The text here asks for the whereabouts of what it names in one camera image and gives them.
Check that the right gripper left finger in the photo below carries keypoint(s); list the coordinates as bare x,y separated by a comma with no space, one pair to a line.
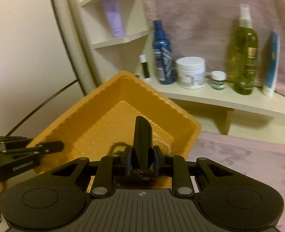
108,168

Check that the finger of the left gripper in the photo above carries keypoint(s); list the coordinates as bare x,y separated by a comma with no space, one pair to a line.
16,142
42,148

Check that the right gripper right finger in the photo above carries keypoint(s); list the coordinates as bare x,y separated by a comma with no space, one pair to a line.
175,167

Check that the orange plastic tray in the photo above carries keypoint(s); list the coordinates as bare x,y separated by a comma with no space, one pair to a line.
103,123

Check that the white cream jar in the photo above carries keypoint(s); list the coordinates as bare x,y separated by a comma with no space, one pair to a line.
191,72

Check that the small green white jar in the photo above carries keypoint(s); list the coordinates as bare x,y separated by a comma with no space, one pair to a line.
218,79

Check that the blue spray bottle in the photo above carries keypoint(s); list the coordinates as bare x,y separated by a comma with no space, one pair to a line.
163,55

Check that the green olive spray bottle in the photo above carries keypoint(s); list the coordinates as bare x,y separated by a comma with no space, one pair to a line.
245,53

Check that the blue white tube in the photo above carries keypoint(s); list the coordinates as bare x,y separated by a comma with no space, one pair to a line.
273,65

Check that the cream corner shelf unit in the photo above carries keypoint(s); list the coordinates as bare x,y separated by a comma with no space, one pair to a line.
253,116

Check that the lilac towel hanging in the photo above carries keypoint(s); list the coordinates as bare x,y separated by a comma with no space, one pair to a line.
206,28

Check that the lilac tube on shelf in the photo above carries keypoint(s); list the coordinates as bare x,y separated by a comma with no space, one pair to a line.
111,9

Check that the white curved door frame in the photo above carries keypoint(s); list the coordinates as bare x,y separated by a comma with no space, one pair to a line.
69,20

